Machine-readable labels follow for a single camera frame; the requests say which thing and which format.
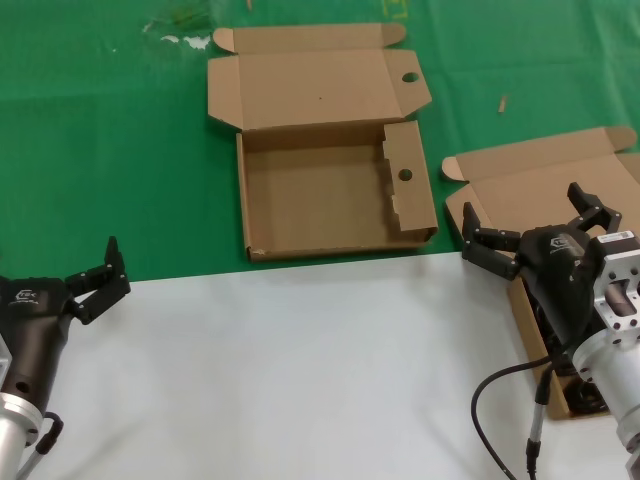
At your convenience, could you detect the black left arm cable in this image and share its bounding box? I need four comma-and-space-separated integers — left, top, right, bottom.
17, 409, 65, 480

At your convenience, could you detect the green table cloth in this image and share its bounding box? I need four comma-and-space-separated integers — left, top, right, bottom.
0, 0, 640, 296

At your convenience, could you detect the brown cardboard mailer box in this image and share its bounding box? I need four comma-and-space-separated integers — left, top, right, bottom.
441, 126, 640, 421
207, 22, 440, 262

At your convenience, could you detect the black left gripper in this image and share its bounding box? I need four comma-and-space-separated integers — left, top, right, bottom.
0, 236, 132, 409

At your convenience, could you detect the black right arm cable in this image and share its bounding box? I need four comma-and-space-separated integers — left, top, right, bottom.
472, 349, 564, 480

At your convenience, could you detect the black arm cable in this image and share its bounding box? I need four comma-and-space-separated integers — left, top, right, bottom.
17, 409, 65, 480
472, 349, 564, 480

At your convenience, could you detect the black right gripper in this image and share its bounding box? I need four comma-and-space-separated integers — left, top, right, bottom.
461, 182, 624, 347

